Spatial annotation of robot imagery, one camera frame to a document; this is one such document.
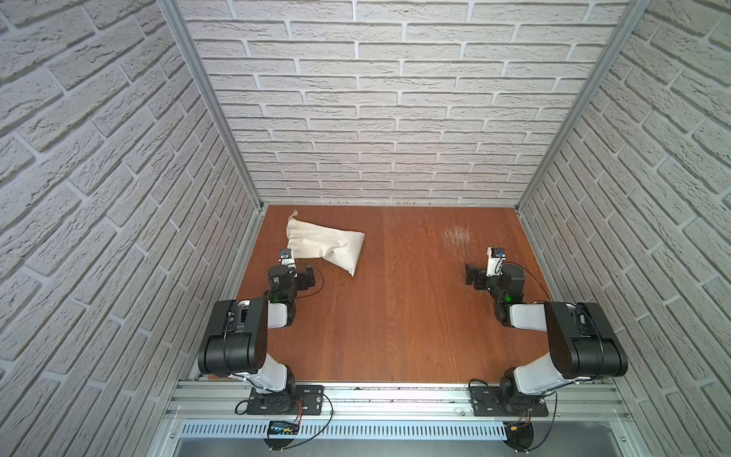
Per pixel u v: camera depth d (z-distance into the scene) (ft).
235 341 1.49
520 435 2.27
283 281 2.40
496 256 2.66
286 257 2.66
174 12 2.28
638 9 2.25
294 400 2.24
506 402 2.20
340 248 3.15
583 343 1.49
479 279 2.80
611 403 2.53
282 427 2.36
